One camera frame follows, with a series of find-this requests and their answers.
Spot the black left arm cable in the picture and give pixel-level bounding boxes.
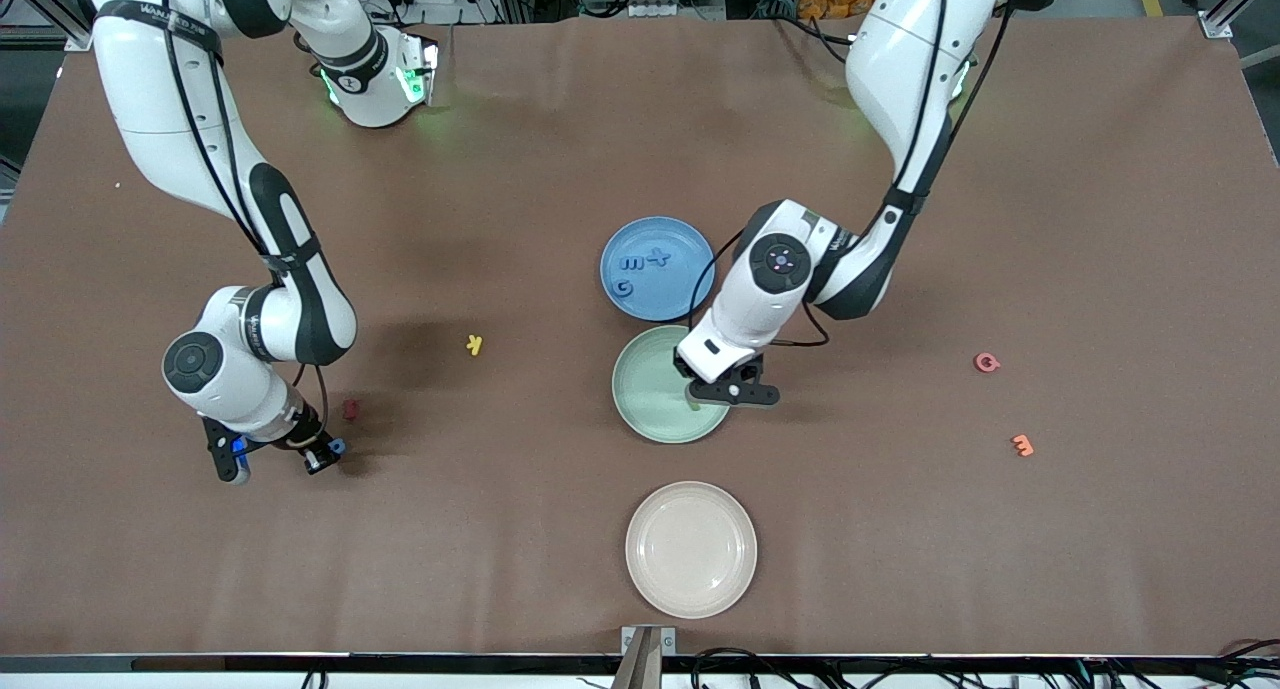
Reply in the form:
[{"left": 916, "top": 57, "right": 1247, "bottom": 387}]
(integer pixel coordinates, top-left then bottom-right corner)
[{"left": 688, "top": 0, "right": 1016, "bottom": 350}]

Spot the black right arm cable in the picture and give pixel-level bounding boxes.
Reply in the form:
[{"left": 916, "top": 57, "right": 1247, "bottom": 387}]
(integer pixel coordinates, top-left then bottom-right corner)
[{"left": 160, "top": 0, "right": 331, "bottom": 432}]

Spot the black looped floor cable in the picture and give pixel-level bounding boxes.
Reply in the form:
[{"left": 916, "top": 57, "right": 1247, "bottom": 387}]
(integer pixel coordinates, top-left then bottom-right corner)
[{"left": 690, "top": 648, "right": 801, "bottom": 689}]

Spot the pink round plate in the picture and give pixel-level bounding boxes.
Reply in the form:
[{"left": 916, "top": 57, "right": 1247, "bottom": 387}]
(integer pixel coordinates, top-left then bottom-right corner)
[{"left": 625, "top": 481, "right": 758, "bottom": 620}]

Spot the metal table edge bracket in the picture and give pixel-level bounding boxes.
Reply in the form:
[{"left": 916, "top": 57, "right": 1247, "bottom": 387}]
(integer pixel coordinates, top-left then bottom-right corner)
[{"left": 621, "top": 625, "right": 677, "bottom": 689}]

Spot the red and black cable bundle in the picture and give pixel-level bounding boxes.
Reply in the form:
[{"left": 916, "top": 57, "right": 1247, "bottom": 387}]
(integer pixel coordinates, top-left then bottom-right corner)
[{"left": 1215, "top": 637, "right": 1280, "bottom": 685}]

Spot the green round plate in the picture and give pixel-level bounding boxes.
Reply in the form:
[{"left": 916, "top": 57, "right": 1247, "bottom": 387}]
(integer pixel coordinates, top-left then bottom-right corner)
[{"left": 611, "top": 325, "right": 736, "bottom": 444}]

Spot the black arm base cable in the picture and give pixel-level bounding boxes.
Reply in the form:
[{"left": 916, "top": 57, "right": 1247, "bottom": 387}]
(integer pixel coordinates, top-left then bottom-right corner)
[{"left": 775, "top": 0, "right": 859, "bottom": 65}]

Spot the blue round plate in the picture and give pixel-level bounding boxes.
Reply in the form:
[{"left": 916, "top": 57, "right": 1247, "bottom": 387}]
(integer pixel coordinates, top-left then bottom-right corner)
[{"left": 600, "top": 216, "right": 717, "bottom": 322}]

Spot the aluminium frame profile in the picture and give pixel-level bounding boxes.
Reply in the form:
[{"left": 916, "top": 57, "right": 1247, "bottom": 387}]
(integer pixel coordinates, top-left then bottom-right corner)
[
  {"left": 1183, "top": 0, "right": 1280, "bottom": 40},
  {"left": 0, "top": 0, "right": 96, "bottom": 52}
]

